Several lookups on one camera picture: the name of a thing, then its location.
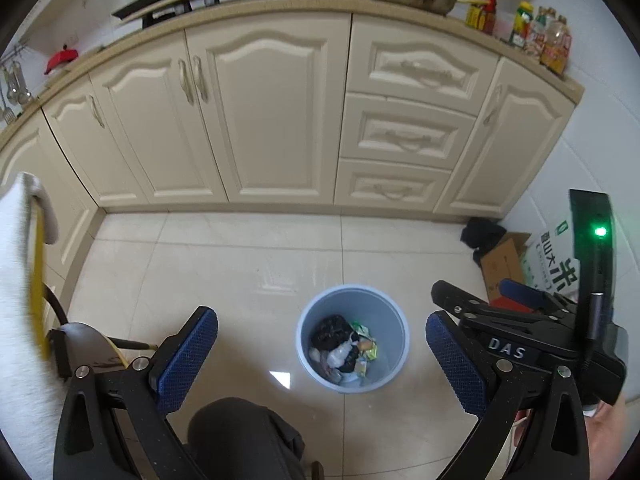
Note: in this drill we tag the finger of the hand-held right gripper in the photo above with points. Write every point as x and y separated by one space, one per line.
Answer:
520 290
460 305

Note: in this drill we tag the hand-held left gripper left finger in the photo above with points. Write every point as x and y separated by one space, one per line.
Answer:
187 355

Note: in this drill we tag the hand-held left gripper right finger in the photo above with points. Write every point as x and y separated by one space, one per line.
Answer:
455 365

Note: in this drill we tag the green snack wrapper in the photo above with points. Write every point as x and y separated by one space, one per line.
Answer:
359 331

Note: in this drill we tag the light blue trash bin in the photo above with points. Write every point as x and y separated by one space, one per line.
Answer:
350 302

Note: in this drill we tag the person's right hand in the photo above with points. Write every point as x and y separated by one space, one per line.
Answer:
605 440

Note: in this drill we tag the brown cardboard box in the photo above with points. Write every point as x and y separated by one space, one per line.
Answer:
502 265

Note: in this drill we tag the white and green rice bag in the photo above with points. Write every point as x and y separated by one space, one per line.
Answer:
550 255

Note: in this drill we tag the black cloth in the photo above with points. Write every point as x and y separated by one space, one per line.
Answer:
482 237

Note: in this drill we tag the yellow curved tube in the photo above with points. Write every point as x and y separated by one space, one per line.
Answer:
122 352

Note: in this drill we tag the yellow-green wrapper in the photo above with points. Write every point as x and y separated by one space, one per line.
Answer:
371 351

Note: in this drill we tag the person's dark trouser leg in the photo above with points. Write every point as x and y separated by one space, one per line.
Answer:
240 440

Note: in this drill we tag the black plastic bag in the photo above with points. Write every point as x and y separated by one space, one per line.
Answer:
330 330

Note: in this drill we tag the cream cabinet door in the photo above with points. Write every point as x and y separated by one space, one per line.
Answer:
505 150
150 125
30 150
95 155
275 110

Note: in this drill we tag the cream cabinet drawer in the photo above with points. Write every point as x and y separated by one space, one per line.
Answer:
357 135
365 70
347 185

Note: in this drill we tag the yellow metal bar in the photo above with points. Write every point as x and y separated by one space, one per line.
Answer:
37 285

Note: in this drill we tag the white towel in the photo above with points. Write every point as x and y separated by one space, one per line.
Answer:
15 310

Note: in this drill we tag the cooking oil bottle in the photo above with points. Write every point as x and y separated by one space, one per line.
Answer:
556 50

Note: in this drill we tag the clear condiment bottle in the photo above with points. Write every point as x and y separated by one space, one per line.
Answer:
537 35

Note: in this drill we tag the yellow seasoning packet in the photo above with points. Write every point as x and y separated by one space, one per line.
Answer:
477 19

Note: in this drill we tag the hanging metal utensil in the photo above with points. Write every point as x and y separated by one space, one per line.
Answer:
7 112
19 87

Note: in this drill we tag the red pot lid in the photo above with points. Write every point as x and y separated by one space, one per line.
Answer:
62 59

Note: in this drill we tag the cream kitchen cabinet unit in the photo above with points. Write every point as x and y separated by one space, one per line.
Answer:
300 6

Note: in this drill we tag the dark flat board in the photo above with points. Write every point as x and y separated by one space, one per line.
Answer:
165 0

